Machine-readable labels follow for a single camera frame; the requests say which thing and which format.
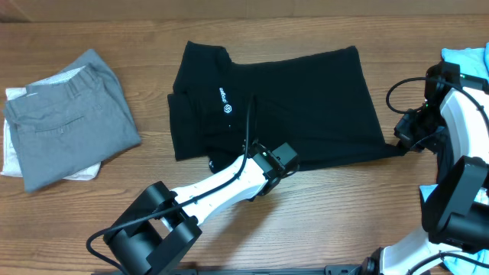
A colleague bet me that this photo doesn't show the black polo shirt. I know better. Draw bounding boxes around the black polo shirt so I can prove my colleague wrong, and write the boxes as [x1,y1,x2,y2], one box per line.
[168,42,404,172]

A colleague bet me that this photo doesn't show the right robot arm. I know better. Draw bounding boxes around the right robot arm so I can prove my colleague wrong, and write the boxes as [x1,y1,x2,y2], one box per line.
[350,61,488,274]

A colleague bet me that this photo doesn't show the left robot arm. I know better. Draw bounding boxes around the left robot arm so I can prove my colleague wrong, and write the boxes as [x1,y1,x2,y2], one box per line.
[103,143,299,275]

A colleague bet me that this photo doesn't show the light blue garment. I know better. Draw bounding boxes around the light blue garment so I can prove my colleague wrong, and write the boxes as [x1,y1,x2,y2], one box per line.
[419,42,488,275]

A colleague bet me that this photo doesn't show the white folded garment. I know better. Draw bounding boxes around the white folded garment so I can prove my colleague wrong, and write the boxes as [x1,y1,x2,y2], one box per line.
[1,88,101,181]

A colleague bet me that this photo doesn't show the grey folded trousers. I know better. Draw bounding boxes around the grey folded trousers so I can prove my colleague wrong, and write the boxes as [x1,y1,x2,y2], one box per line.
[3,49,141,193]

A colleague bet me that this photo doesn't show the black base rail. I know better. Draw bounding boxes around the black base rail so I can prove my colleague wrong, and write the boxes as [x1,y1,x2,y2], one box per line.
[91,265,368,275]

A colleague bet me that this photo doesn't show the black garment with blue trim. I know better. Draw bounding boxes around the black garment with blue trim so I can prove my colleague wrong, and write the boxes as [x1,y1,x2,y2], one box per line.
[419,137,454,232]

